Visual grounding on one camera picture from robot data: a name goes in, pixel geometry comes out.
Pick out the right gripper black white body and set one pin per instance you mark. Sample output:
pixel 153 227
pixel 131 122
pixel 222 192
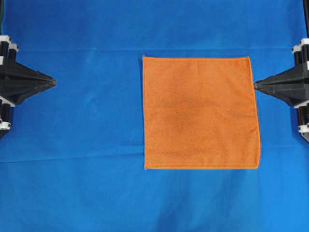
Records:
pixel 301 59

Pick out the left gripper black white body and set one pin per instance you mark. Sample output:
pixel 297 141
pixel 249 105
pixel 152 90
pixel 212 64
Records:
pixel 8 51

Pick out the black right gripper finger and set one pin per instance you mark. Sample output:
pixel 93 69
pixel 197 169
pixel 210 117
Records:
pixel 292 95
pixel 296 75

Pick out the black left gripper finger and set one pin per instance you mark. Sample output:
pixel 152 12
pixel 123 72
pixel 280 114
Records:
pixel 15 94
pixel 18 71

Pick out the orange towel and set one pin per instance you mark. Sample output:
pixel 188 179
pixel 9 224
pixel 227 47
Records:
pixel 199 113

